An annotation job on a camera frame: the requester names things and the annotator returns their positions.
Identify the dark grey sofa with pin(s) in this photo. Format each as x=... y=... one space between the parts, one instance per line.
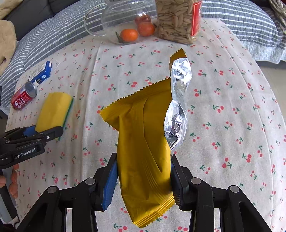
x=29 y=14

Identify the orange tangerine front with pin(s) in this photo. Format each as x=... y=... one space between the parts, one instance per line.
x=129 y=35

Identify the orange tangerine right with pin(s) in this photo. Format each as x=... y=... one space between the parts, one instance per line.
x=146 y=29

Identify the beige fleece blanket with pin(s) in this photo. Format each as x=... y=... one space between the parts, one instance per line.
x=7 y=34

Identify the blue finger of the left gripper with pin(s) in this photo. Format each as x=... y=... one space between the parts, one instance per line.
x=19 y=133
x=46 y=136

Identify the red milk drink can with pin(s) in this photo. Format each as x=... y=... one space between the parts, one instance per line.
x=24 y=95

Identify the yellow foil snack wrapper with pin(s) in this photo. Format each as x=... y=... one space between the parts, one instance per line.
x=151 y=124

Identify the clear glass teapot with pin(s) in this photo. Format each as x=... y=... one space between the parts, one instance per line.
x=108 y=18

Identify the yellow green sponge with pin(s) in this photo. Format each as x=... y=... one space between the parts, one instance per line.
x=54 y=111

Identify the grey striped quilt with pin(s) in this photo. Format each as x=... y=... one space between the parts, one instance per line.
x=253 y=22

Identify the jar of sunflower seeds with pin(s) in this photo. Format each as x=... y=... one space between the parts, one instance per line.
x=178 y=20

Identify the orange tangerine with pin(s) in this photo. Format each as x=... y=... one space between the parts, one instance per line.
x=142 y=18
x=129 y=35
x=146 y=29

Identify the small blue white box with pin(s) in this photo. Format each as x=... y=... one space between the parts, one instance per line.
x=41 y=73

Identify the orange tangerine back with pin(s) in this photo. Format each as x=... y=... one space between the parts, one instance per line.
x=142 y=18

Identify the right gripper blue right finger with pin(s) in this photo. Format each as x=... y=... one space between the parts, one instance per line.
x=192 y=194

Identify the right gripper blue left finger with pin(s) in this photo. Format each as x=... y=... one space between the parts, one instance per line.
x=92 y=195

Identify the cherry print tablecloth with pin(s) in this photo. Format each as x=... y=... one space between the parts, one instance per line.
x=235 y=133

